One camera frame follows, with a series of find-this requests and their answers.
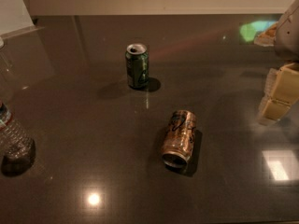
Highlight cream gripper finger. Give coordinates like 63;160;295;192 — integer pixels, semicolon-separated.
257;63;299;125

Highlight orange soda can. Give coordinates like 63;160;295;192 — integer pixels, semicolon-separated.
162;110;196;169

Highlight green soda can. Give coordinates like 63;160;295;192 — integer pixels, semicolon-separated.
125;43;149;89

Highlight clear plastic water bottle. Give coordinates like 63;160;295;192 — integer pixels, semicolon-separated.
0;38;36;176

